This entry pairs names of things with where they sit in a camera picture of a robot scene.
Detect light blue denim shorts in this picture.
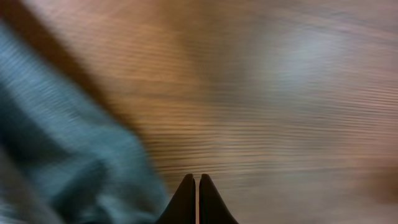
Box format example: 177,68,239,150
1,23,169,223

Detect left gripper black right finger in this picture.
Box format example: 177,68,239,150
199,174,238,224

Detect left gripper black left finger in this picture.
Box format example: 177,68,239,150
155,174,196,224

